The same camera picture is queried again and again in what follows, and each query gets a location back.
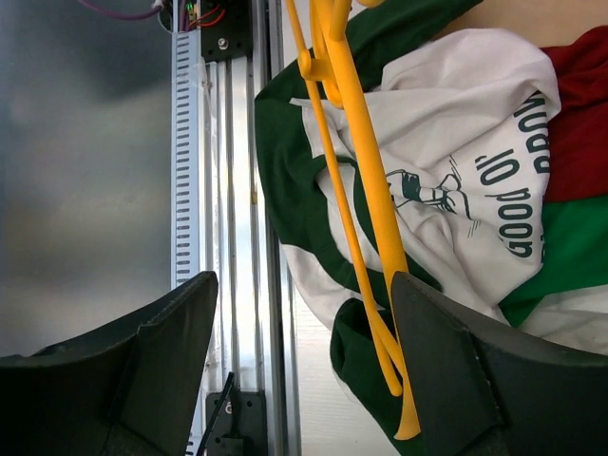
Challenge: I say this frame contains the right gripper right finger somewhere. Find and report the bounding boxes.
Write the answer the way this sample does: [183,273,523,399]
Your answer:
[391,273,607,455]

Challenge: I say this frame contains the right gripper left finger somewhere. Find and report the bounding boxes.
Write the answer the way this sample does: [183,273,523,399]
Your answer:
[1,272,219,455]

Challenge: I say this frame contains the green and white raglan shirt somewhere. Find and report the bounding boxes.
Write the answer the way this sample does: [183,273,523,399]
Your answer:
[255,1,561,455]

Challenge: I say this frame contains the yellow plastic hanger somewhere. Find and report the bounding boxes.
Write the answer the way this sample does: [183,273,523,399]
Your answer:
[283,0,423,442]

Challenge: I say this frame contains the white t shirt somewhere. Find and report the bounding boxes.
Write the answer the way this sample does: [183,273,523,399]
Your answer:
[521,285,608,355]

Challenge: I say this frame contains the bright green t shirt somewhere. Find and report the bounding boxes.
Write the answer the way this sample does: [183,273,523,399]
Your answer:
[500,196,607,327]

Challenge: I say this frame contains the dark red t shirt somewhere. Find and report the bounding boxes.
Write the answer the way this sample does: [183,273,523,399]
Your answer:
[543,26,607,202]

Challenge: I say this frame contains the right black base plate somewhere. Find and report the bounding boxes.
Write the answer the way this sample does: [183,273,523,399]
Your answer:
[186,372,269,456]

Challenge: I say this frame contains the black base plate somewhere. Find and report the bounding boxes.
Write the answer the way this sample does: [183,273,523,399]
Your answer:
[186,372,269,456]
[199,0,253,62]

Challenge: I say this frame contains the aluminium mounting rail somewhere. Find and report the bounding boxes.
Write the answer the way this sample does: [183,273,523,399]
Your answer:
[170,1,301,455]

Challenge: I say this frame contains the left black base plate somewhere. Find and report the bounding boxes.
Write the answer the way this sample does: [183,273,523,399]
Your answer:
[199,0,253,62]

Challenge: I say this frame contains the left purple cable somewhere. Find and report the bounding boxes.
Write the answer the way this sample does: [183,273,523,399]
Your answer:
[75,0,167,21]

